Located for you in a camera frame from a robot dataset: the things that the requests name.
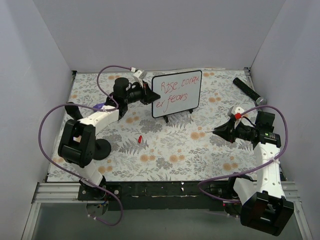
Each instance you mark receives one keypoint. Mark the small whiteboard black frame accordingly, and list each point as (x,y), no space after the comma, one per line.
(178,92)

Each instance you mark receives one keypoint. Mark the floral patterned table mat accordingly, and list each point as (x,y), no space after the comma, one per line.
(180,150)

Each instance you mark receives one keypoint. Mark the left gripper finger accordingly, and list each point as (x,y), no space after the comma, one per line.
(150,96)
(142,85)

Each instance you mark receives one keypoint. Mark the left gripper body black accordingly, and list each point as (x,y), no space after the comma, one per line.
(145,92)

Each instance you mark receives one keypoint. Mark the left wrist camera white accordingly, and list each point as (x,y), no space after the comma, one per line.
(138,74)

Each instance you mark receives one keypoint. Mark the black microphone on stand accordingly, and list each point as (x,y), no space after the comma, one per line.
(102,146)

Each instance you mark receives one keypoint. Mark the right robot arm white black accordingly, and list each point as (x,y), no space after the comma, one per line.
(264,205)

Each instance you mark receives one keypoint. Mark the black microphone silver head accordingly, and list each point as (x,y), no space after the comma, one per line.
(259,100)

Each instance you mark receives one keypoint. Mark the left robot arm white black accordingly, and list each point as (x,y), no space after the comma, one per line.
(79,146)

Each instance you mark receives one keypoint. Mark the purple flashlight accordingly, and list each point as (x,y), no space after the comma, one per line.
(98,106)

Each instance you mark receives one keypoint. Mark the wire whiteboard stand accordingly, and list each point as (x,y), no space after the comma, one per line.
(176,115)

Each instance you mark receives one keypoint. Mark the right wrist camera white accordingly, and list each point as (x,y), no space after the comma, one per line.
(237,112)

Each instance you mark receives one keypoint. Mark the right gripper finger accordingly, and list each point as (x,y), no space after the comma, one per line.
(225,134)
(226,126)

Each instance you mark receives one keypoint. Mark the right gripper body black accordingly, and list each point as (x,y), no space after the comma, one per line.
(232,131)

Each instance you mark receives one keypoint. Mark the black base frame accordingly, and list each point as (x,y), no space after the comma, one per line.
(155,195)

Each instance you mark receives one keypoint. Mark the red marker cap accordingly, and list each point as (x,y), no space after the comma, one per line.
(140,139)

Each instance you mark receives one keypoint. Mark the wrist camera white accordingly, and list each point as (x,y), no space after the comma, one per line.
(237,112)
(138,74)

